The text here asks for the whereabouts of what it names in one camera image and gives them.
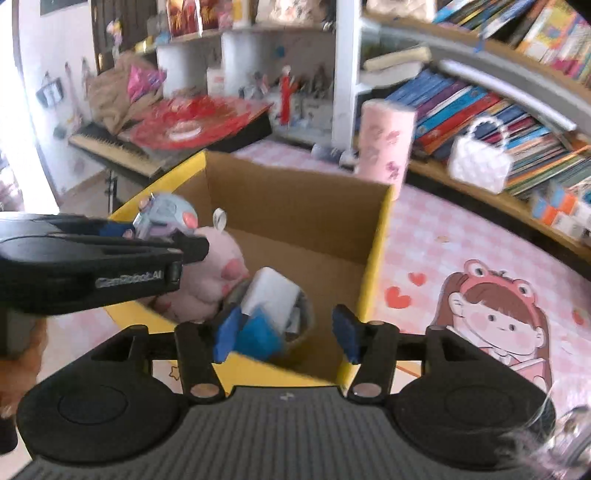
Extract brown paper bag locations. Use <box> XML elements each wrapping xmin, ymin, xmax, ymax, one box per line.
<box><xmin>88</xmin><ymin>53</ymin><xmax>162</xmax><ymax>133</ymax></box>

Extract white charger block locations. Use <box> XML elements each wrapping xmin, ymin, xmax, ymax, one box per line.
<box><xmin>240</xmin><ymin>267</ymin><xmax>301</xmax><ymax>333</ymax></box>

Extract grey mouse toy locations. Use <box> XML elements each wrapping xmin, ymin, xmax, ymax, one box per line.
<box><xmin>134</xmin><ymin>193</ymin><xmax>200</xmax><ymax>241</ymax></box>

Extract pink printed table mat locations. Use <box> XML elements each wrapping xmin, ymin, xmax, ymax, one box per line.
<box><xmin>60</xmin><ymin>138</ymin><xmax>591</xmax><ymax>462</ymax></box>

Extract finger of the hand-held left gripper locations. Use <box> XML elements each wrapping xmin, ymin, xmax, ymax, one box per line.
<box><xmin>0</xmin><ymin>213</ymin><xmax>137</xmax><ymax>241</ymax></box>
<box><xmin>0</xmin><ymin>231</ymin><xmax>209</xmax><ymax>274</ymax></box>

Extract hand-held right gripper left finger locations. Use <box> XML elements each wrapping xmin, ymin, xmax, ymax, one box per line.
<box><xmin>90</xmin><ymin>307</ymin><xmax>245</xmax><ymax>400</ymax></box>

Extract round dark container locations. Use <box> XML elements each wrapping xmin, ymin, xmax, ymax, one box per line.
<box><xmin>222</xmin><ymin>284</ymin><xmax>315</xmax><ymax>358</ymax></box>

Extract black piano keyboard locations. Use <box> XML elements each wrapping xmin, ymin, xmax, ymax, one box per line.
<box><xmin>68</xmin><ymin>122</ymin><xmax>162</xmax><ymax>178</ymax></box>

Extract red figurine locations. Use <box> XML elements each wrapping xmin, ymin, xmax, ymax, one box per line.
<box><xmin>278</xmin><ymin>67</ymin><xmax>297</xmax><ymax>126</ymax></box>

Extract pale lying book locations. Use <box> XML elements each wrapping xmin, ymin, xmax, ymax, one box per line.
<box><xmin>362</xmin><ymin>62</ymin><xmax>423</xmax><ymax>88</ymax></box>
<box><xmin>362</xmin><ymin>45</ymin><xmax>432</xmax><ymax>70</ymax></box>

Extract orange and white box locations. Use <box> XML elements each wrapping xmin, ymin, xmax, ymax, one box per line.
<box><xmin>549</xmin><ymin>182</ymin><xmax>591</xmax><ymax>220</ymax></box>
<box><xmin>529</xmin><ymin>191</ymin><xmax>583</xmax><ymax>237</ymax></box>

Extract row of colourful books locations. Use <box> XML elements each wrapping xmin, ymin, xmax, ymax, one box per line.
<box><xmin>385</xmin><ymin>69</ymin><xmax>591</xmax><ymax>195</ymax></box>
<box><xmin>434</xmin><ymin>0</ymin><xmax>591</xmax><ymax>79</ymax></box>

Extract white bookshelf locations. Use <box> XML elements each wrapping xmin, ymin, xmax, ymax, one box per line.
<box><xmin>152</xmin><ymin>0</ymin><xmax>591</xmax><ymax>259</ymax></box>

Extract pink cylinder container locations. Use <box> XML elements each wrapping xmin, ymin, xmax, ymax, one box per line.
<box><xmin>355</xmin><ymin>99</ymin><xmax>416</xmax><ymax>188</ymax></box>

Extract pink plush toy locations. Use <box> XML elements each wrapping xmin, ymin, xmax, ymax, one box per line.
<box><xmin>152</xmin><ymin>208</ymin><xmax>254</xmax><ymax>324</ymax></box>

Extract clear glass object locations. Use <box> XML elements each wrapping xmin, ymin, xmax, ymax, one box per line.
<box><xmin>503</xmin><ymin>378</ymin><xmax>591</xmax><ymax>480</ymax></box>

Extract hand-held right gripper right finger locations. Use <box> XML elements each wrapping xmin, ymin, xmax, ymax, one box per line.
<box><xmin>332</xmin><ymin>305</ymin><xmax>509</xmax><ymax>400</ymax></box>

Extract yellow cardboard box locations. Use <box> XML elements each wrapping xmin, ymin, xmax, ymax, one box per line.
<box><xmin>104</xmin><ymin>150</ymin><xmax>395</xmax><ymax>386</ymax></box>

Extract cream quilted bag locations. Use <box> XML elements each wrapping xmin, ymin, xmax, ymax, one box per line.
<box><xmin>367</xmin><ymin>0</ymin><xmax>437</xmax><ymax>17</ymax></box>

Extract small blue block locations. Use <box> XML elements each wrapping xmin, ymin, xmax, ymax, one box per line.
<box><xmin>235</xmin><ymin>309</ymin><xmax>284</xmax><ymax>361</ymax></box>

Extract red packets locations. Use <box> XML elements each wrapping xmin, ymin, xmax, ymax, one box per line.
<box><xmin>166</xmin><ymin>0</ymin><xmax>222</xmax><ymax>38</ymax></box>

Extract white quilted handbag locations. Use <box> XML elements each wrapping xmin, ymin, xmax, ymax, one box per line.
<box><xmin>448</xmin><ymin>116</ymin><xmax>514</xmax><ymax>193</ymax></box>

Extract pink wrapper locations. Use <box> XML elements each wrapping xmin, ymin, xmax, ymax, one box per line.
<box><xmin>127</xmin><ymin>65</ymin><xmax>165</xmax><ymax>103</ymax></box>

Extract white tape roll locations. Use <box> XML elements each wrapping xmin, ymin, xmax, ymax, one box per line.
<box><xmin>168</xmin><ymin>122</ymin><xmax>204</xmax><ymax>139</ymax></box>

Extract person's left hand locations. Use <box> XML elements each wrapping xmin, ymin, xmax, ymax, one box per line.
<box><xmin>0</xmin><ymin>318</ymin><xmax>48</xmax><ymax>418</ymax></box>

